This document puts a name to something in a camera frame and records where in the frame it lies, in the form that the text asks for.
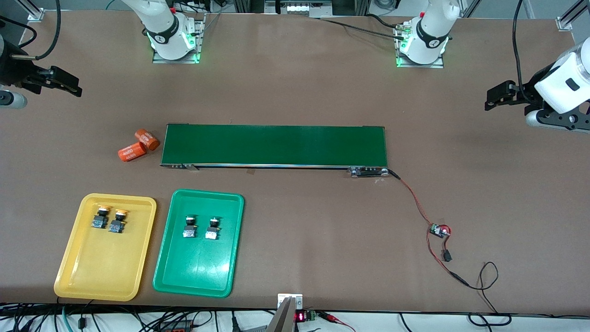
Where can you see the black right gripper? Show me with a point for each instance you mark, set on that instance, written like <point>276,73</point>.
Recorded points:
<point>14,70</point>

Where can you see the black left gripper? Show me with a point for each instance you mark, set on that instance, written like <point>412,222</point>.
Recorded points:
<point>526,91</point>

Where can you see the orange cylinder with white print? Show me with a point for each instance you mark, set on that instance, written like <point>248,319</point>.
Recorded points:
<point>132,152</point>
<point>147,140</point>

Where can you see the yellow push button switch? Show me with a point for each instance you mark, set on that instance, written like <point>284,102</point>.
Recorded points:
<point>97,222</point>
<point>116,226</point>

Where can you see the green push button switch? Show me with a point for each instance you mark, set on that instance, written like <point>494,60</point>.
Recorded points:
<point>211,233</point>
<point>189,231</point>

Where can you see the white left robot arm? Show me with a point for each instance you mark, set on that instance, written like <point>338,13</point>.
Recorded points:
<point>569,78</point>

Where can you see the small green circuit board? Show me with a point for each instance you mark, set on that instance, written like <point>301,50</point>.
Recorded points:
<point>438,229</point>

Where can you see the yellow plastic tray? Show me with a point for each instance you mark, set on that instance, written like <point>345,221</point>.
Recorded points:
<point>106,267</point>

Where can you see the green conveyor belt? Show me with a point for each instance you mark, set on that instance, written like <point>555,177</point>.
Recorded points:
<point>276,145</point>

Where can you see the grey lit control box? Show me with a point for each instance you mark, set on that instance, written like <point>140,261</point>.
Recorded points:
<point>299,8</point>

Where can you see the green plastic tray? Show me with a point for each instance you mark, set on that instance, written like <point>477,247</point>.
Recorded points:
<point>198,267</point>

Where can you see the orange black power strip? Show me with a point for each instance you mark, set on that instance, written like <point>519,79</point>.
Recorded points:
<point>175,327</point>

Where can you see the red clip lead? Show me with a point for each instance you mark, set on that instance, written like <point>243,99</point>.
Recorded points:
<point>329,317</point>

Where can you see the red digit display module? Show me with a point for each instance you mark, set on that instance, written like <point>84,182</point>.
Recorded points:
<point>300,317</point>

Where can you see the aluminium frame profile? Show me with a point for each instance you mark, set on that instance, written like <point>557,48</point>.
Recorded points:
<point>566,22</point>
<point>36,14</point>

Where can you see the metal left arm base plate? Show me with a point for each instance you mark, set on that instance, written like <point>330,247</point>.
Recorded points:
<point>419,65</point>

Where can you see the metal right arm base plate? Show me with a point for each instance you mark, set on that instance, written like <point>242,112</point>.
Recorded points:
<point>199,44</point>

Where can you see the small metal table bracket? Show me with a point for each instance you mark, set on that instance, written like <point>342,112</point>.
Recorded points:
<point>297,299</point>

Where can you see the grey tapered camera post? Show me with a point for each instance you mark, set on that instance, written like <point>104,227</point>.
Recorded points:
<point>283,320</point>

